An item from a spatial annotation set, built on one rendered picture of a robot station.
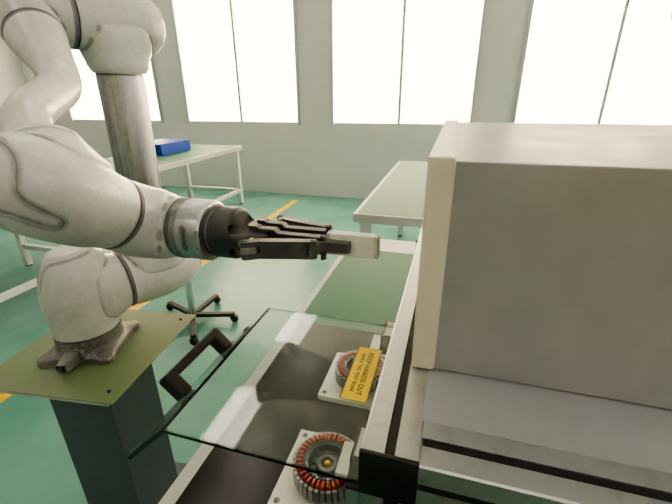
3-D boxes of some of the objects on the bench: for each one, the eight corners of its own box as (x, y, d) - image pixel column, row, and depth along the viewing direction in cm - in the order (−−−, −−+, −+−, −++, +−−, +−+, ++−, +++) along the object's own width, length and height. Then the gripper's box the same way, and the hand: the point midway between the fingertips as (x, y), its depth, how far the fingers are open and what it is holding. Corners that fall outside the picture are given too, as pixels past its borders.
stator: (282, 496, 61) (280, 480, 59) (307, 439, 71) (306, 424, 69) (351, 517, 58) (351, 500, 56) (367, 454, 68) (368, 438, 66)
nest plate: (266, 510, 60) (266, 505, 59) (301, 434, 73) (301, 429, 73) (361, 539, 56) (361, 533, 56) (380, 453, 69) (380, 448, 69)
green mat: (296, 323, 113) (296, 322, 113) (349, 248, 167) (349, 247, 167) (683, 385, 88) (683, 384, 88) (598, 273, 142) (598, 272, 142)
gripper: (243, 239, 64) (386, 254, 58) (195, 272, 52) (367, 295, 46) (238, 195, 61) (388, 205, 55) (186, 219, 50) (369, 236, 43)
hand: (353, 244), depth 51 cm, fingers closed
